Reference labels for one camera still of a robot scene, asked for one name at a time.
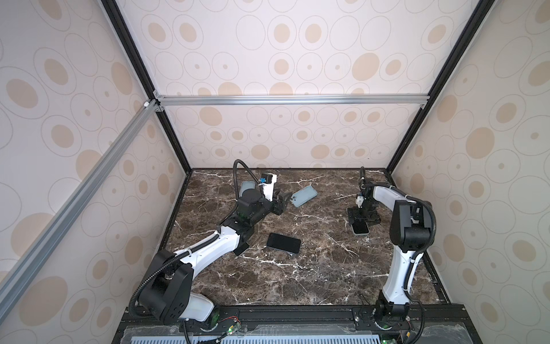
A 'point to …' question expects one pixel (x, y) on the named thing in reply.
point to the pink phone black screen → (360, 228)
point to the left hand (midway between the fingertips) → (293, 190)
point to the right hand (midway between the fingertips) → (361, 221)
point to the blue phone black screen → (283, 243)
